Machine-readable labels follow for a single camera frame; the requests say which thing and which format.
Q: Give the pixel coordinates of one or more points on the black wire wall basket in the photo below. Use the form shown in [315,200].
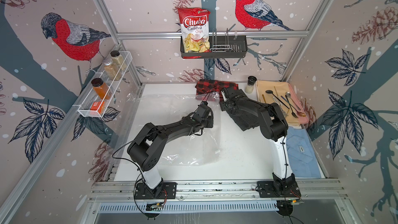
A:
[217,46]

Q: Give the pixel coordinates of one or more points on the red black plaid cloth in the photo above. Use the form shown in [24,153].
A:
[205,86]

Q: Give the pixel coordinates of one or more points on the dark grey striped shirt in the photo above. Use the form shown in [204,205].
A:
[245,117]

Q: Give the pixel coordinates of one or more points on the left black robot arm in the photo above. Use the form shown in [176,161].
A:
[146,149]

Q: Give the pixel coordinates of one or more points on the spice jar silver lid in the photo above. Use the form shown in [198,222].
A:
[111,69]

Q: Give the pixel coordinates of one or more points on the glass shaker black lid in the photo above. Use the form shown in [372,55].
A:
[251,81]

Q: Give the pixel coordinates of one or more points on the clear acrylic wall shelf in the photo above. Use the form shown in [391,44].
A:
[84,107]

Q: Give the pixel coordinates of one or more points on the folded blue cloth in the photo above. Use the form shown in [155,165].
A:
[303,161]

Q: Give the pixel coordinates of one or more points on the black ladle spoon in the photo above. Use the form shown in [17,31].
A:
[272,93]

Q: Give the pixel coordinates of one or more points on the iridescent spoon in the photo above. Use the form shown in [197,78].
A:
[298,109]

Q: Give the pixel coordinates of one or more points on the beige cloth napkin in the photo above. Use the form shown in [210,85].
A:
[279,89]

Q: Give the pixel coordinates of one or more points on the Chuba cassava chips bag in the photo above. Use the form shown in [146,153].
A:
[194,26]

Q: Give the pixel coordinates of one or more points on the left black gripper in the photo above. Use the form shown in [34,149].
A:
[210,118]

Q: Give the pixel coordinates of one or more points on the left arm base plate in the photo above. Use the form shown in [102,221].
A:
[165,190]

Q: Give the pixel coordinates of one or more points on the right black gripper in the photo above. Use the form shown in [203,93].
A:
[221,104]

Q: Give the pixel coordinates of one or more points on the small orange box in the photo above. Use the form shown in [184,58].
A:
[98,106]

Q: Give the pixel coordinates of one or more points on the white handled fork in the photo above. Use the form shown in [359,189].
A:
[280,105]

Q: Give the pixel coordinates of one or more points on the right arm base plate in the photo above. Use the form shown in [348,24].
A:
[272,189]

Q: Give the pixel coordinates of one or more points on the clear plastic vacuum bag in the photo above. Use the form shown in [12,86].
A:
[189,151]

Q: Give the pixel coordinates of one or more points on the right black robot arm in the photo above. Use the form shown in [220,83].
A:
[273,126]

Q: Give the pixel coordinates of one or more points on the spice jar black lid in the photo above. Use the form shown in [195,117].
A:
[118,59]

